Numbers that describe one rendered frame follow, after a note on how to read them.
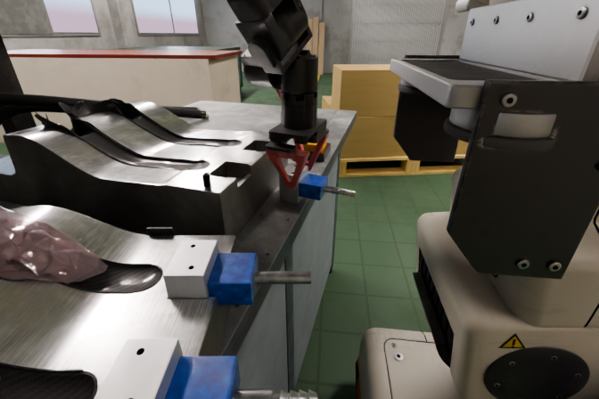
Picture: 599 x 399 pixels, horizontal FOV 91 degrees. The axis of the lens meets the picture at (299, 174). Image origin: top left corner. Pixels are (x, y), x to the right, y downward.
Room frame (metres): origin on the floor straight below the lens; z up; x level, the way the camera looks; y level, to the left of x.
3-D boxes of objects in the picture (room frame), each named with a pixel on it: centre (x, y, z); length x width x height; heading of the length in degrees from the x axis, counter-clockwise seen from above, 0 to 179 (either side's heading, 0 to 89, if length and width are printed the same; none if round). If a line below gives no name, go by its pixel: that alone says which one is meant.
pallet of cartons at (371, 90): (2.70, -0.90, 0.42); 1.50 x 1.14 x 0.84; 84
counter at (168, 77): (3.36, 2.01, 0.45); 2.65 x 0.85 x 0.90; 84
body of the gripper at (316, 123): (0.47, 0.00, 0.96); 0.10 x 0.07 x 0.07; 158
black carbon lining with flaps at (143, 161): (0.51, 0.29, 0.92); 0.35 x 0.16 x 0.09; 73
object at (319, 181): (0.46, -0.03, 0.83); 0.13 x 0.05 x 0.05; 68
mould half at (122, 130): (0.52, 0.30, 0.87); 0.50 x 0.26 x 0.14; 73
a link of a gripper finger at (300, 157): (0.45, 0.01, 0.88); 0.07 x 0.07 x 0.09; 68
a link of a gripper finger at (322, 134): (0.50, -0.01, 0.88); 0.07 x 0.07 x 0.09; 68
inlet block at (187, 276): (0.22, 0.05, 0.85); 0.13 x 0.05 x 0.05; 90
